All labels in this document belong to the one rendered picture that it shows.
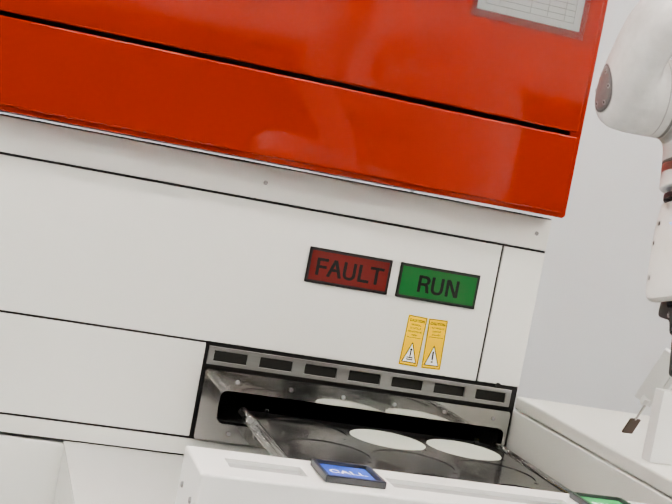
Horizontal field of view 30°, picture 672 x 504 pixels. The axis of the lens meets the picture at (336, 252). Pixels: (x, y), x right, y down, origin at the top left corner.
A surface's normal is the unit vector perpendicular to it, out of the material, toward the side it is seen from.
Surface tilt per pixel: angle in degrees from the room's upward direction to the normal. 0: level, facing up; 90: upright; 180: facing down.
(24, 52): 90
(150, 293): 90
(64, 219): 90
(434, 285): 90
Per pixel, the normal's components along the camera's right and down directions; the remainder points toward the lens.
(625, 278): 0.25, 0.11
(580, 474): -0.95, -0.17
